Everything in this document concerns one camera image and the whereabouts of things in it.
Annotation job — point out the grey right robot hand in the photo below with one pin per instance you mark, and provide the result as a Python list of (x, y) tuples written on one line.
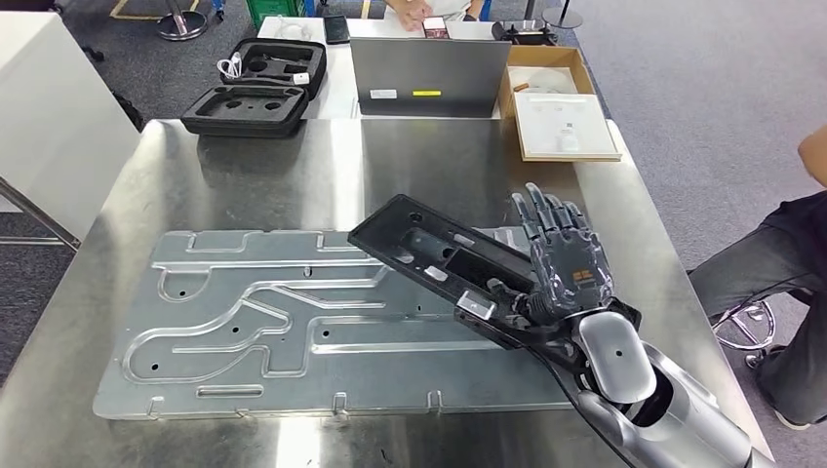
[(575, 271)]

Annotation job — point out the long black plastic part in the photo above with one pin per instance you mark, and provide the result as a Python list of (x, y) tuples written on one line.
[(387, 232)]

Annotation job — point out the stainless steel workbench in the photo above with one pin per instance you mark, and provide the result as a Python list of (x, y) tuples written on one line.
[(452, 161)]

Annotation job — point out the office chair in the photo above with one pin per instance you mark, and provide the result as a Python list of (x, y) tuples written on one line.
[(743, 329)]

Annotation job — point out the person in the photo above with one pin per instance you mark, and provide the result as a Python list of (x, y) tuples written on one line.
[(762, 265), (410, 13)]

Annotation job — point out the white round disc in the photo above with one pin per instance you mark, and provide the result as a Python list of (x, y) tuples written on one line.
[(549, 81)]

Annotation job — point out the black tabletop device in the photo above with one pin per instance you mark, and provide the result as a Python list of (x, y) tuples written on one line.
[(523, 32)]

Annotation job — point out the grey laptop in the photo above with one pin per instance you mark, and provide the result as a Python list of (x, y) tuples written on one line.
[(433, 71)]

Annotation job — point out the small red and white box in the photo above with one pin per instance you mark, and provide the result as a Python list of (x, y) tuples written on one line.
[(436, 27)]

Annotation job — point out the small white plug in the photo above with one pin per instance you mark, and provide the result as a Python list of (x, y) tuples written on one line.
[(300, 79)]

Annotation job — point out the stamped sheet metal panel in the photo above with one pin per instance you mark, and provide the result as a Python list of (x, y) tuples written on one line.
[(258, 387)]

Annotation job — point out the black smartphone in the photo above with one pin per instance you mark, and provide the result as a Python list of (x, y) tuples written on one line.
[(336, 29)]

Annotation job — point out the open black foam case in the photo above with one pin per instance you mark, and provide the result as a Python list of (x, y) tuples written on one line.
[(245, 123)]

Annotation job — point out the green plastic crate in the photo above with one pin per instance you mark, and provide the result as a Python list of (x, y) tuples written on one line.
[(271, 10)]

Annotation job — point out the chrome stanchion base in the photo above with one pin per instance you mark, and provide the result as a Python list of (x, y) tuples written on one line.
[(181, 26)]

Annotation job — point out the white board in wooden frame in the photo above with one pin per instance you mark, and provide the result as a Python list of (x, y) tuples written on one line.
[(549, 129)]

